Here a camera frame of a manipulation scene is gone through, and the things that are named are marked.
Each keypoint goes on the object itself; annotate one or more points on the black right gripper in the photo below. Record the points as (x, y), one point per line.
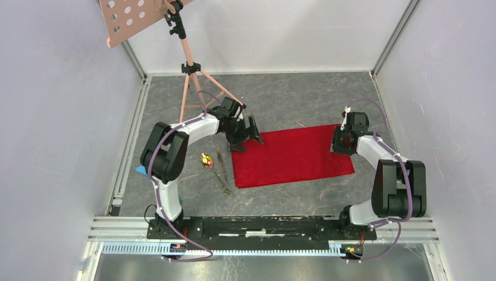
(336, 147)

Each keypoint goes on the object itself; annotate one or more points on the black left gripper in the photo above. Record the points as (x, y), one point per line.
(235, 143)

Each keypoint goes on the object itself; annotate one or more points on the red cloth napkin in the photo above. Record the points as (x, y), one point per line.
(289, 156)

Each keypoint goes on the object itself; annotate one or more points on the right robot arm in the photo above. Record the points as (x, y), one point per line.
(399, 187)

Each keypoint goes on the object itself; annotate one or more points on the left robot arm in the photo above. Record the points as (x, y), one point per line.
(164, 154)

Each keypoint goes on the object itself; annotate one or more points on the iridescent spoon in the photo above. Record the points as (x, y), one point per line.
(207, 160)

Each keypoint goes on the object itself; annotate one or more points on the blue and cream block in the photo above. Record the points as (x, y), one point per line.
(141, 170)

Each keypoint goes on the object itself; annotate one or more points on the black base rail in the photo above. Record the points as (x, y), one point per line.
(261, 233)

